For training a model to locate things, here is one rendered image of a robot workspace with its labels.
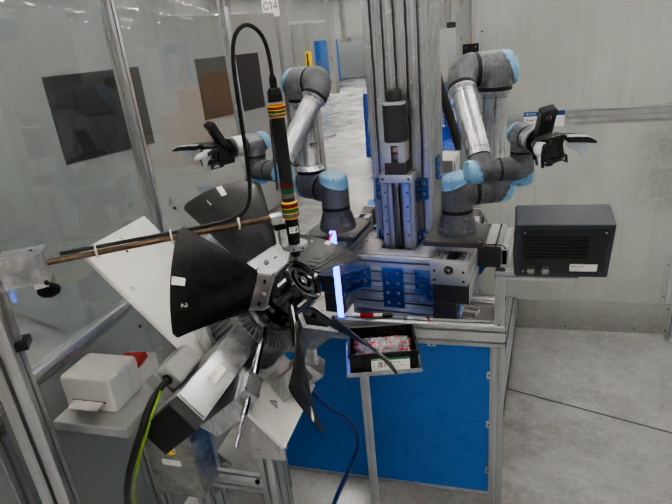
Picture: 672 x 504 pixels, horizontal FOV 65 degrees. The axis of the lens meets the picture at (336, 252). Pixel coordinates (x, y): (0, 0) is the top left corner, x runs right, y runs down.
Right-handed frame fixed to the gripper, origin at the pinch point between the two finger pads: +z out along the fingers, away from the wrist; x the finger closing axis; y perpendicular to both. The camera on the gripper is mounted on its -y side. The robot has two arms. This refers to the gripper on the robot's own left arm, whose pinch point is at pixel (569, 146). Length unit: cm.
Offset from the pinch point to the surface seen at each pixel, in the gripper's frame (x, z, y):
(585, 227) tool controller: -3.8, -1.5, 24.4
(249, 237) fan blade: 86, 1, 3
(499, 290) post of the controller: 18, -15, 45
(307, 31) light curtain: 40, -588, -49
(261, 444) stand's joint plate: 98, 15, 57
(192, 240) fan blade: 93, 25, -8
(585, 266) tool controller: -4.4, -4.0, 37.9
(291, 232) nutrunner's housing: 75, 3, 4
